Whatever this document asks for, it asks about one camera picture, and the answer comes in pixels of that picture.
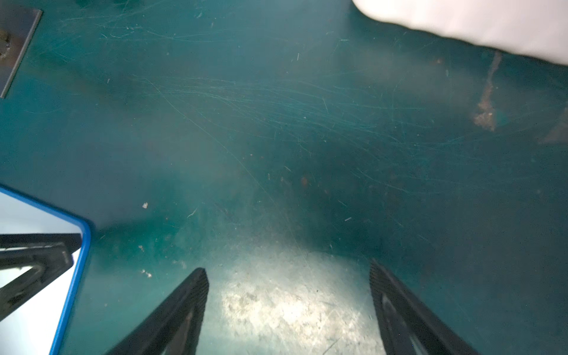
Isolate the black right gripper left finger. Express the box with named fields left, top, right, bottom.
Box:
left=108, top=268, right=209, bottom=354

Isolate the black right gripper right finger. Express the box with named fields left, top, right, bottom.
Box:
left=369, top=260, right=478, bottom=355

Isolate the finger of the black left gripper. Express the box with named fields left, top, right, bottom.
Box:
left=1, top=233, right=82, bottom=319

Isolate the blue-framed whiteboard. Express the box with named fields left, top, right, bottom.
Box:
left=1, top=188, right=92, bottom=354

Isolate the white plastic storage box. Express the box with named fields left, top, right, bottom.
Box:
left=353, top=0, right=567, bottom=66

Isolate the dark tree base plate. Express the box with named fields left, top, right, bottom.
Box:
left=1, top=1, right=43, bottom=99

